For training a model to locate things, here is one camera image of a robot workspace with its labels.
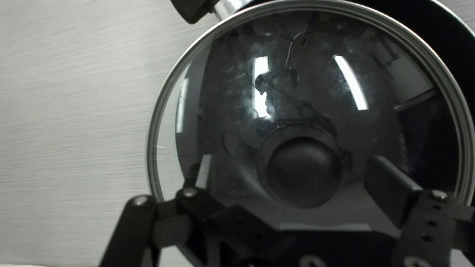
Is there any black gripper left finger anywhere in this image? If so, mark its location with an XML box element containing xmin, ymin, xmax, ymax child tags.
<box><xmin>99</xmin><ymin>160</ymin><xmax>277</xmax><ymax>267</ymax></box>

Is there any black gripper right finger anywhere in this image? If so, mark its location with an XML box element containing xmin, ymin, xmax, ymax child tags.
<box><xmin>364</xmin><ymin>155</ymin><xmax>475</xmax><ymax>267</ymax></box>

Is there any glass pot lid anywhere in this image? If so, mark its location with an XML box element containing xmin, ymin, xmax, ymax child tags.
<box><xmin>148</xmin><ymin>3</ymin><xmax>474</xmax><ymax>210</ymax></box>

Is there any black cooking pot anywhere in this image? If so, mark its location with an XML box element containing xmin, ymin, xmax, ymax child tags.
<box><xmin>170</xmin><ymin>0</ymin><xmax>475</xmax><ymax>130</ymax></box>

